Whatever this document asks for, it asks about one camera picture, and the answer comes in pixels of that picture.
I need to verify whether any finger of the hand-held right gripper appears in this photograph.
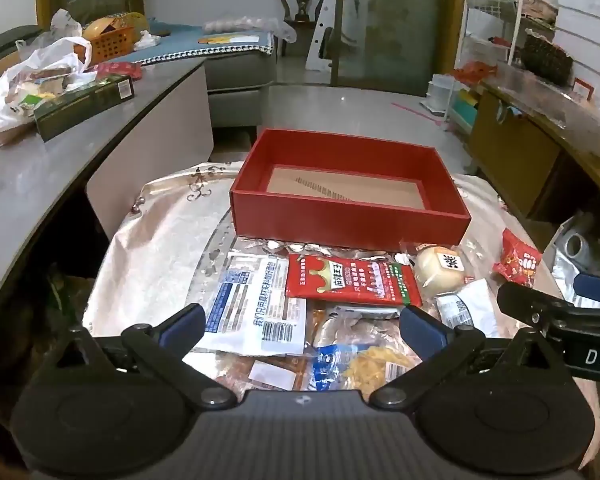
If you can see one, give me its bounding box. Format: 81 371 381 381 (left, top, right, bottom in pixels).
572 271 600 308
496 281 581 333

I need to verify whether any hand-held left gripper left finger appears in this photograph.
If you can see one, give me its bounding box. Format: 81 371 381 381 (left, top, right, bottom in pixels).
45 302 236 412

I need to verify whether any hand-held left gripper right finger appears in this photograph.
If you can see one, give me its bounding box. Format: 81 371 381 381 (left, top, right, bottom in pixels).
367 304 567 410

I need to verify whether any small red dotted snack packet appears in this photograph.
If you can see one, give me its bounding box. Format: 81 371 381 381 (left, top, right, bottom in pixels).
491 227 543 288

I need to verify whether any long white snack packet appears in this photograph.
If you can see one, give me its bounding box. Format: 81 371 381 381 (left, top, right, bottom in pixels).
434 279 503 338

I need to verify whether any clear packet with tan snack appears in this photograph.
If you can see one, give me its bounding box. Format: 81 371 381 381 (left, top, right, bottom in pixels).
307 305 406 351

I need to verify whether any blue and yellow snack packet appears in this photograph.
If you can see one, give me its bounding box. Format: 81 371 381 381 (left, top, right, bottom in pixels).
310 342 423 393

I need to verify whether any blue and white packet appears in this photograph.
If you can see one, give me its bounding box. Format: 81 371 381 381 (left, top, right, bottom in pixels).
196 252 308 358

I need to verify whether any red spicy strip packet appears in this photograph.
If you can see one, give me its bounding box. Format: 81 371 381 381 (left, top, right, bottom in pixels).
285 254 423 308

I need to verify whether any brown dried meat packet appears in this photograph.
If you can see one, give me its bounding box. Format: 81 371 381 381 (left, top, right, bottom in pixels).
212 352 321 392

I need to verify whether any red cardboard box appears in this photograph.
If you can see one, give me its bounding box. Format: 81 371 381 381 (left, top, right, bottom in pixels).
229 128 472 251

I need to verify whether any silver foil bag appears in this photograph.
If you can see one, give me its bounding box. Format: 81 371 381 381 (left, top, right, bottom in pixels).
550 215 600 306

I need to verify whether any round pastry in clear wrapper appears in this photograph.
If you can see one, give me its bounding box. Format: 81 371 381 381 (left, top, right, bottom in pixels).
400 241 476 301

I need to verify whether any cream patterned tablecloth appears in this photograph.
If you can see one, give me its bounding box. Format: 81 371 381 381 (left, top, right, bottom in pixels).
82 160 600 441

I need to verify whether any wooden cabinet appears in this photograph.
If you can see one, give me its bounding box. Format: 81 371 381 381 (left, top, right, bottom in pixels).
467 67 600 241

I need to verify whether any grey top coffee table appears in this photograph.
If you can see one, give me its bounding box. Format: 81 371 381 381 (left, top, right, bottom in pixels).
0 57 216 331

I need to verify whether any teal box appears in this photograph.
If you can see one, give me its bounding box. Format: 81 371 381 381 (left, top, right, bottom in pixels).
450 90 481 130

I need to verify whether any pink fly swatter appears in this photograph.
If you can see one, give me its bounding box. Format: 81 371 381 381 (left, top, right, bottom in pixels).
392 102 451 126

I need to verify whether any white stacked container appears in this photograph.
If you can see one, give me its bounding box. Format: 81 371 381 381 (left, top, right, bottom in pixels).
427 74 456 113

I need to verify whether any dark wicker basket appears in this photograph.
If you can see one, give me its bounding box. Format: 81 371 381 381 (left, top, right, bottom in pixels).
522 30 576 86

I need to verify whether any red plastic bag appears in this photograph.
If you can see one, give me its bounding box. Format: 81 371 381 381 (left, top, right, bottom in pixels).
455 60 498 83

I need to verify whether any dark green box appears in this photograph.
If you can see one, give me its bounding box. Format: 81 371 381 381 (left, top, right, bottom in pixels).
32 74 136 143

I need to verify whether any grey sofa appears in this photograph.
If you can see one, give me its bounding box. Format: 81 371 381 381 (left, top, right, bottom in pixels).
0 24 281 128

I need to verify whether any teal blanket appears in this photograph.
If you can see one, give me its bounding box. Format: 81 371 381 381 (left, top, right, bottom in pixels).
97 19 276 66

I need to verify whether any lace trimmed basket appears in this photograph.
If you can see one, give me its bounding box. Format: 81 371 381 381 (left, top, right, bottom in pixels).
520 0 561 23

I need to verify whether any white crumpled tissue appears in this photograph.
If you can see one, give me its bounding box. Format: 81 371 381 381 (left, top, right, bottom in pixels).
132 30 162 51

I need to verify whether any orange plastic basket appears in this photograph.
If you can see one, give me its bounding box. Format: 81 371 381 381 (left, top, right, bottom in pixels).
82 25 137 67

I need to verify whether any white plastic bag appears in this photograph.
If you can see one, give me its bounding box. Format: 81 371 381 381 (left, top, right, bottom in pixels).
0 35 101 133

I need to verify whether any glass sliding door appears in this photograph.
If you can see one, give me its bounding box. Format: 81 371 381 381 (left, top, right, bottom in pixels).
330 0 468 93

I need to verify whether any clear bag of buns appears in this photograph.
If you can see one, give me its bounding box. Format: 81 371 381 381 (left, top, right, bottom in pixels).
202 14 298 43

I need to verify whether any yellow mesh cover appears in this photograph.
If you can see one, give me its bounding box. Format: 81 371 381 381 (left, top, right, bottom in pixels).
114 11 151 32

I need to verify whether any yellow bowl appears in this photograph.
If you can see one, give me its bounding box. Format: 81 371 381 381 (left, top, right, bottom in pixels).
82 16 117 37

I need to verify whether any clear crumpled plastic bag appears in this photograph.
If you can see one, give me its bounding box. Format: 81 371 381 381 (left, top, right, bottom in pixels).
50 7 83 38

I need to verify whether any white perforated board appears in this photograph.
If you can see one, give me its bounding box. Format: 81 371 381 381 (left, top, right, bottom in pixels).
305 0 376 71

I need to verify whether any white wire rack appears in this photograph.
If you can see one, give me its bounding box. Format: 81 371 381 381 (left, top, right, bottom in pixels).
445 0 561 126

